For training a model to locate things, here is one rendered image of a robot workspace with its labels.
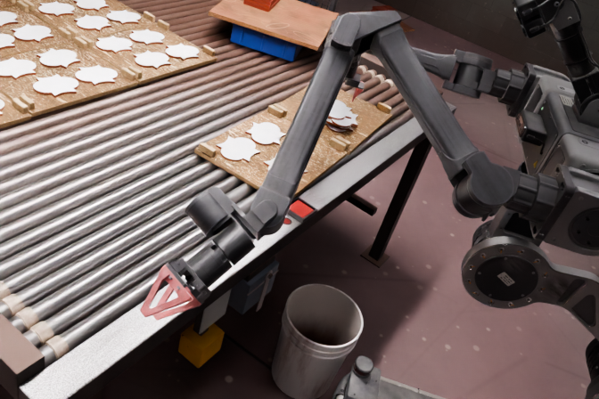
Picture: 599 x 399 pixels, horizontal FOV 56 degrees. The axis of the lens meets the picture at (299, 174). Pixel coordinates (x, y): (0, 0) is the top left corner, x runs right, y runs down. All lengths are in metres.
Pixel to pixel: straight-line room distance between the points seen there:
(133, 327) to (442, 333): 1.84
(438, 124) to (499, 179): 0.15
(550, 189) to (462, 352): 1.86
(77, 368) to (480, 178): 0.85
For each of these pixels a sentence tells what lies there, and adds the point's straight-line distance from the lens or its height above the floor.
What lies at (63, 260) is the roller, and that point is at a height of 0.91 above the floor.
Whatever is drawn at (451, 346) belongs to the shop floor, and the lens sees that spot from 2.85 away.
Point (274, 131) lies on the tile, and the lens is 1.97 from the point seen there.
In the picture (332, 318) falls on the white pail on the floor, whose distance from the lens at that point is 2.38.
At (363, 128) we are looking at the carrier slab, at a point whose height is 0.94.
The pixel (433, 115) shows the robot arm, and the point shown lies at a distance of 1.06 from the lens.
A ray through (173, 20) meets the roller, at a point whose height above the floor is 0.92.
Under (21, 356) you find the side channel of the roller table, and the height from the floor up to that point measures 0.95.
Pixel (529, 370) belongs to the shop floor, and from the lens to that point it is 2.99.
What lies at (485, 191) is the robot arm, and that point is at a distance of 1.01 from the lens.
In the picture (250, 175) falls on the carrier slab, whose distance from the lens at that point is 1.75.
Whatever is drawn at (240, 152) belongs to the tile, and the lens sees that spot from 1.82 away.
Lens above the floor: 1.96
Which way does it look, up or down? 34 degrees down
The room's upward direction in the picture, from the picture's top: 17 degrees clockwise
